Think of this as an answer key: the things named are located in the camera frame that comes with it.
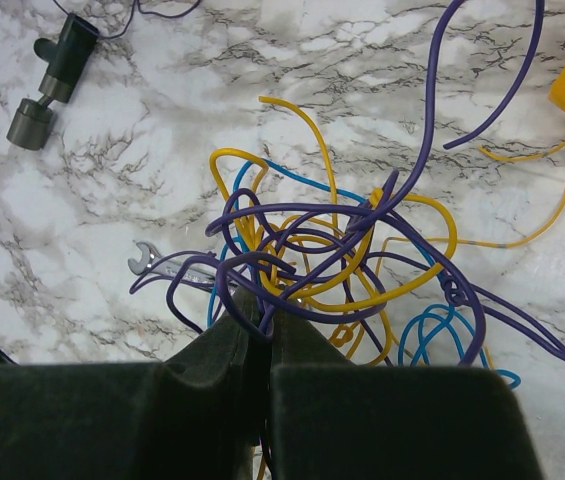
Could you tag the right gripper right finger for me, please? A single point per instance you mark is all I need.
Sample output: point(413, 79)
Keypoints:
point(332, 419)

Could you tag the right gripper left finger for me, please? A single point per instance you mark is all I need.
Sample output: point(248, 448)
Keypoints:
point(182, 418)

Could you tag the open-end silver wrench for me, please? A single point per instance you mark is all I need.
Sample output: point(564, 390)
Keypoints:
point(153, 263)

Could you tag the black T-shaped tool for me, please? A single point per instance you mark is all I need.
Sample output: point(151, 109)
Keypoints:
point(66, 60)

